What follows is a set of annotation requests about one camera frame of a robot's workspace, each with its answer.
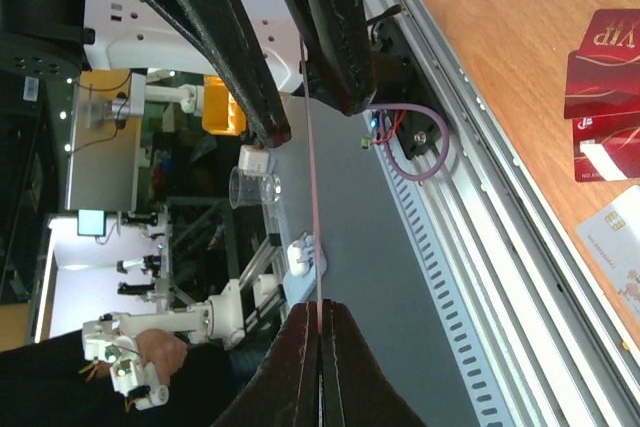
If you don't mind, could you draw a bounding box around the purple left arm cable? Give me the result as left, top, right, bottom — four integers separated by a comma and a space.
369, 102, 451, 182

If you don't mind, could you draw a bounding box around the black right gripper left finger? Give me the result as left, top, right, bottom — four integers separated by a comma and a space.
215, 302, 319, 426

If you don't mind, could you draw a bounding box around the red vip card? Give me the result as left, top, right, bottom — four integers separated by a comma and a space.
564, 9, 639, 119
571, 112, 639, 183

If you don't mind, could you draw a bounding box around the grey slotted cable duct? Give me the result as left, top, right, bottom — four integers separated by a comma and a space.
375, 146, 516, 426

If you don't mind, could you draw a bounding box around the yellow plastic bin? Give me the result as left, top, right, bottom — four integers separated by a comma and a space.
202, 75, 248, 137

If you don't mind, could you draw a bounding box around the red VIP card far left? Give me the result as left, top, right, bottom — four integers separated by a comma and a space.
571, 112, 639, 183

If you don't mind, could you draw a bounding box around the aluminium rail base front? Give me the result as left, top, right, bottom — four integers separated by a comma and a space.
365, 0, 639, 426

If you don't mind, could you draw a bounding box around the white card centre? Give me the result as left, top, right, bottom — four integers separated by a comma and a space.
576, 185, 639, 321

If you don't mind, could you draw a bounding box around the red card magnetic stripe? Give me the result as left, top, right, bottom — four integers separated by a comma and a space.
298, 34, 322, 427

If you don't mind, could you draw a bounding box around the red VIP card left front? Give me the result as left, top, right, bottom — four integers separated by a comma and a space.
564, 9, 639, 119

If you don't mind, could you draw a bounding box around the clear plastic cup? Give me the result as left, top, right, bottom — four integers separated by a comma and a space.
229, 167, 282, 209

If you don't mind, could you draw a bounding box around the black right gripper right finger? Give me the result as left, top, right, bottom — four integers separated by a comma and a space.
320, 299, 425, 427

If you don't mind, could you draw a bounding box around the white power adapter block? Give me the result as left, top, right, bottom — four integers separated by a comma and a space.
237, 145, 270, 176

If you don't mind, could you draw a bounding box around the operator hand background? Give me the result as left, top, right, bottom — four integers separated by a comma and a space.
135, 329, 187, 385

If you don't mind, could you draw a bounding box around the left small circuit board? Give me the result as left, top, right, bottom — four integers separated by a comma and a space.
360, 115, 380, 150

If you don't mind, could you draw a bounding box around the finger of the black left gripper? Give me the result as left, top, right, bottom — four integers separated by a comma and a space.
144, 0, 291, 148
284, 0, 377, 116

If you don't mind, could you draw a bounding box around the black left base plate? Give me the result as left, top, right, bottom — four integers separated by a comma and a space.
372, 17, 446, 160

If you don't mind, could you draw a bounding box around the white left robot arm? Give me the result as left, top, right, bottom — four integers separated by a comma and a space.
1, 0, 376, 148

